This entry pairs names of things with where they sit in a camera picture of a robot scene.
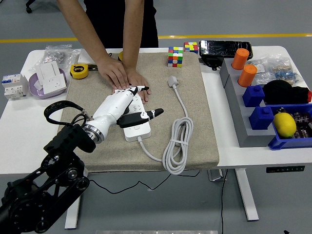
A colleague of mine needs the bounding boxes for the grey stepped block base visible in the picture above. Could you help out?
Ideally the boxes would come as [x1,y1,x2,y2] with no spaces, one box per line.
[220,58,277,148]

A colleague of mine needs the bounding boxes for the black device stand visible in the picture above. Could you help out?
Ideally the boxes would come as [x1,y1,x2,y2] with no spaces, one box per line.
[199,56,226,71]

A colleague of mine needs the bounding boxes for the white power strip cord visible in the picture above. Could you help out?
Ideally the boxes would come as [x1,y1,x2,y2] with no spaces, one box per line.
[137,76,195,175]

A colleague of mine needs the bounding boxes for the person's right hand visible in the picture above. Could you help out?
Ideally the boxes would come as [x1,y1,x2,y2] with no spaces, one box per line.
[97,57,130,90]

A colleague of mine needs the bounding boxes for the white power strip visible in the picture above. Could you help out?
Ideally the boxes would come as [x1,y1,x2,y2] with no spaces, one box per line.
[114,88,151,143]

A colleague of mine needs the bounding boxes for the small Rubik's cube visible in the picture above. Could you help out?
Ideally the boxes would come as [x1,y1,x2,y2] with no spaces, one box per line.
[184,41,199,55]

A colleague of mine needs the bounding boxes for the clear bag of screws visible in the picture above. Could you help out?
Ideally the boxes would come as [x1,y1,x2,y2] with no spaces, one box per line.
[43,43,81,70]

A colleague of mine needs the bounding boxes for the thin black cable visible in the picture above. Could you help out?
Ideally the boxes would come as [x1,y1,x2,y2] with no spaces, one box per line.
[220,169,229,234]

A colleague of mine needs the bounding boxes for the grey metal box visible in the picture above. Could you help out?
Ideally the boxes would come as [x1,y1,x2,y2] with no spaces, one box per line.
[207,169,228,182]

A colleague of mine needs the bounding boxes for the yellow lemon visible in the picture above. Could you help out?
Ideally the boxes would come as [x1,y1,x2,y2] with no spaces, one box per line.
[273,113,297,139]

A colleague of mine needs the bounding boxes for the person's left hand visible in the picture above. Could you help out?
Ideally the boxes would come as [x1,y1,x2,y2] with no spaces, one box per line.
[125,67,152,105]

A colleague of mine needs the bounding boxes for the white table leg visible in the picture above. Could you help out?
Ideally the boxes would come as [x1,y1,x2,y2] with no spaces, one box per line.
[235,168,259,222]
[64,195,82,230]

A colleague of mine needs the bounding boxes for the white wall socket panel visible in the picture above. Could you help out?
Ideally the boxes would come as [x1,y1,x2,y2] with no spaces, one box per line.
[42,75,68,95]

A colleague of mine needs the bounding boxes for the black cloth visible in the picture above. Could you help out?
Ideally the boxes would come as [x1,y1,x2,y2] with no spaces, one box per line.
[262,80,312,105]

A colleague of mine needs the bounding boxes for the dark cylindrical components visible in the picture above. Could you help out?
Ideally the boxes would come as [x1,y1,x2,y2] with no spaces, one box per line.
[275,107,312,139]

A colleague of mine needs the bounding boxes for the clear bag of white parts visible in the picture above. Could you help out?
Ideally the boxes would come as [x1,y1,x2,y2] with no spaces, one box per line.
[248,57,276,85]

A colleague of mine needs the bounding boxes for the grey-brown mat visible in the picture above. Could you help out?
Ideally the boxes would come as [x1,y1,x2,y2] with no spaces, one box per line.
[60,52,220,174]

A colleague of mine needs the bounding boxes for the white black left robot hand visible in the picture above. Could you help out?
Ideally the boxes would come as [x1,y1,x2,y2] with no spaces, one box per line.
[89,85,164,142]

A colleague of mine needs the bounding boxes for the large Rubik's cube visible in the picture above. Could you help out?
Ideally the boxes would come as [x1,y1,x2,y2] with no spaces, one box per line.
[167,46,184,68]

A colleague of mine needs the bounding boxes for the black plug cord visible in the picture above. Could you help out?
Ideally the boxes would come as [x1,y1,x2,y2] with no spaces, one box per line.
[87,170,200,195]

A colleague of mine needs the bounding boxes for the orange cylinder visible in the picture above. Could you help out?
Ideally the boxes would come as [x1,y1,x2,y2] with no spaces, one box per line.
[231,48,250,70]
[238,64,258,88]

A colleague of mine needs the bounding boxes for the purple plate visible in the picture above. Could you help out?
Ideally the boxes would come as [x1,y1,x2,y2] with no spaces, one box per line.
[28,67,68,99]

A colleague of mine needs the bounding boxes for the white circuit breaker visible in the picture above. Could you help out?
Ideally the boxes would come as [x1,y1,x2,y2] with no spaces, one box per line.
[1,73,29,100]

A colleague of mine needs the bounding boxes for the white wall switch plate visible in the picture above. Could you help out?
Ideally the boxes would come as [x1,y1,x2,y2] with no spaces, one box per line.
[77,48,96,63]

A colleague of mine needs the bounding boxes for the black table control panel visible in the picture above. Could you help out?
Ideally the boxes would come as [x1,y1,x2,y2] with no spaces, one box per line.
[266,165,306,174]

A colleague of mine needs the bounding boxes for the blue plastic bin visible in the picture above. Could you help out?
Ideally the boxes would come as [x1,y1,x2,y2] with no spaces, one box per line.
[268,104,312,151]

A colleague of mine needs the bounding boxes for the clear bag of resistors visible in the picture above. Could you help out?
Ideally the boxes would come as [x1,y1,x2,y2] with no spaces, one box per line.
[268,54,304,86]

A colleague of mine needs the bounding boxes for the blue block with stud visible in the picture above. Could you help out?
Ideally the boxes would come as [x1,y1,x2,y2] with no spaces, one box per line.
[249,106,275,131]
[242,84,266,108]

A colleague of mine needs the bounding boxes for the black glossy flat device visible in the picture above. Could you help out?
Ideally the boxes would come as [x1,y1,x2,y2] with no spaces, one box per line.
[198,40,254,59]

